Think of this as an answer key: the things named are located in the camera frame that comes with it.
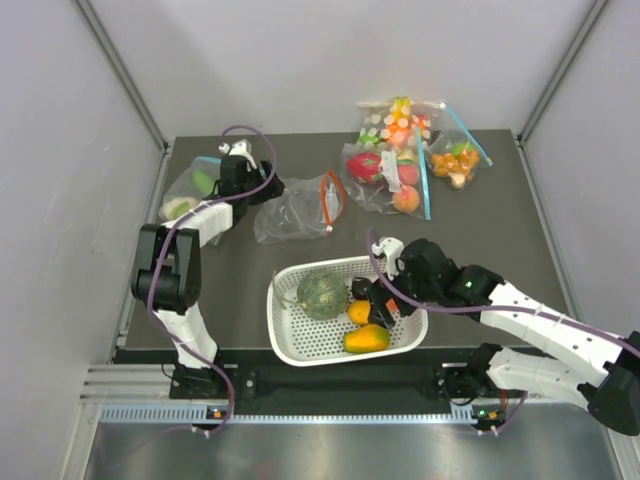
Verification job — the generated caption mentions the fake dark purple plum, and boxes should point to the fake dark purple plum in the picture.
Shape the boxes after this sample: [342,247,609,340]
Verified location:
[351,276,372,300]

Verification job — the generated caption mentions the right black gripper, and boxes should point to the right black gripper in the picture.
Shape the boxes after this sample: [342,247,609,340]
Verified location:
[366,258,441,330]

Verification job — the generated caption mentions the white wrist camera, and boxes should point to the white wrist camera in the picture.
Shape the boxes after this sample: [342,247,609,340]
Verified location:
[218,139,258,171]
[371,237,404,280]

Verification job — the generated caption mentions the fake pale green cabbage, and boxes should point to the fake pale green cabbage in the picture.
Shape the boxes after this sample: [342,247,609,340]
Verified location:
[159,197,199,221]

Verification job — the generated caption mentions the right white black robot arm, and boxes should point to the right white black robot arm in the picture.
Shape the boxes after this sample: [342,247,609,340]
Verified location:
[367,229,639,436]

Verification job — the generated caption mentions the purple cable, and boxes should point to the purple cable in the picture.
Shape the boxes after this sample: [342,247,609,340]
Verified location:
[149,124,278,436]
[366,227,640,436]

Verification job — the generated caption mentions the fake peach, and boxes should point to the fake peach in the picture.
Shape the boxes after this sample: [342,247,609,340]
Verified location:
[392,185,421,214]
[386,299,399,313]

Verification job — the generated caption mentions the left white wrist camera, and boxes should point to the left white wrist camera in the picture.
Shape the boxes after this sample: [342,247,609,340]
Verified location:
[218,139,258,171]

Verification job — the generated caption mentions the fake netted green melon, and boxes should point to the fake netted green melon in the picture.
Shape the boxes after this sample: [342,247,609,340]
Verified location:
[274,269,349,321]

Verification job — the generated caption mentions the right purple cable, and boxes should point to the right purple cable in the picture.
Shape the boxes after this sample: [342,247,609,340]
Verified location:
[366,227,640,436]

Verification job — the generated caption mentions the fake green pepper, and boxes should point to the fake green pepper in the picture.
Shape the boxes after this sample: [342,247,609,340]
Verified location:
[192,168,216,197]

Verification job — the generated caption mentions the red zip clear bag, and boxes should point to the red zip clear bag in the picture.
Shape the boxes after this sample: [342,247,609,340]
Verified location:
[254,170,346,245]

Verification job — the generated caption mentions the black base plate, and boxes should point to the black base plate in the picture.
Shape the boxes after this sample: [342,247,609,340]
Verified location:
[169,347,499,416]

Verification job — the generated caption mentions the blue zip bag left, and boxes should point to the blue zip bag left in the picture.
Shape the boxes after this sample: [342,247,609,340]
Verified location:
[160,156,233,248]

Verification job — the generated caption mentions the blue zip bag orange pieces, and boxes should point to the blue zip bag orange pieces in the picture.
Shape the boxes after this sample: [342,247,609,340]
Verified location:
[427,103,493,190]

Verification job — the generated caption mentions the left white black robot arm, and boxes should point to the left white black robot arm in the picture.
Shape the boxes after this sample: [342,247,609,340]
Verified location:
[131,154,284,397]

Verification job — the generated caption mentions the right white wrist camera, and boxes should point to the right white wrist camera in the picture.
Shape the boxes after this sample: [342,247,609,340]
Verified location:
[371,237,404,280]

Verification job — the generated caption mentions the fake yellow green mango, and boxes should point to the fake yellow green mango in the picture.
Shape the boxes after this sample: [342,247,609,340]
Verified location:
[343,324,391,354]

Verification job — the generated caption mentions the polka dot clear bag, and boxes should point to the polka dot clear bag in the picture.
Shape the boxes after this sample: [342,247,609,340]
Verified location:
[356,96,446,152]

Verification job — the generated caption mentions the aluminium rail with cable duct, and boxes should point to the aluminium rail with cable duct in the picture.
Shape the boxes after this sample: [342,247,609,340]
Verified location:
[80,364,506,427]

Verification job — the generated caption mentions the white perforated plastic basket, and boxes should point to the white perforated plastic basket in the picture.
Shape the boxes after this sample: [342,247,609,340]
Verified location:
[266,256,429,367]

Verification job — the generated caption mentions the blue zip bag with strawberry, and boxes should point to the blue zip bag with strawberry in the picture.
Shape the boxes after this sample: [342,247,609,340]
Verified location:
[340,137,432,221]

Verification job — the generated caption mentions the fake red strawberry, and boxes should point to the fake red strawberry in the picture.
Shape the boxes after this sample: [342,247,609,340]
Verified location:
[346,152,383,184]

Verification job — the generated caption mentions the fake brown pear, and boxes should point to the fake brown pear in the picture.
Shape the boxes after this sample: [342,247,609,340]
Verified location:
[347,300,371,326]

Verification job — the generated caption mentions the fake peach in blue bag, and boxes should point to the fake peach in blue bag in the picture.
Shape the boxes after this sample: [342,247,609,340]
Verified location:
[392,185,421,214]

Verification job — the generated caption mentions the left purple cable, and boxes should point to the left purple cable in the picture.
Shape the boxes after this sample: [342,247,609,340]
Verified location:
[149,124,278,436]

